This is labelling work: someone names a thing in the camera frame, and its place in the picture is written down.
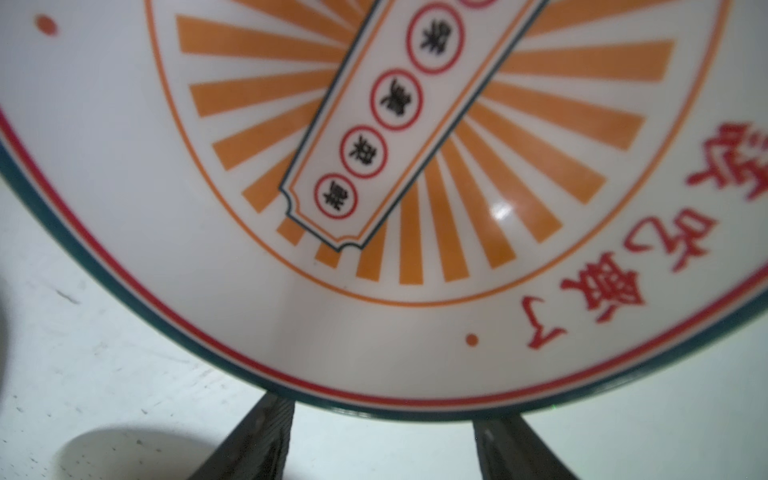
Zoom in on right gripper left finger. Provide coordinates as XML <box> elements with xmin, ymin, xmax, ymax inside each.
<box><xmin>190</xmin><ymin>393</ymin><xmax>295</xmax><ymax>480</ymax></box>

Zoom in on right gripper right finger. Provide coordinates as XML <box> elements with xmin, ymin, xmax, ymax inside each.
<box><xmin>472</xmin><ymin>415</ymin><xmax>577</xmax><ymax>480</ymax></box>

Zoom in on orange sunburst plate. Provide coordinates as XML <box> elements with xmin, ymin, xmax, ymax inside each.
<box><xmin>1</xmin><ymin>1</ymin><xmax>767</xmax><ymax>421</ymax></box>

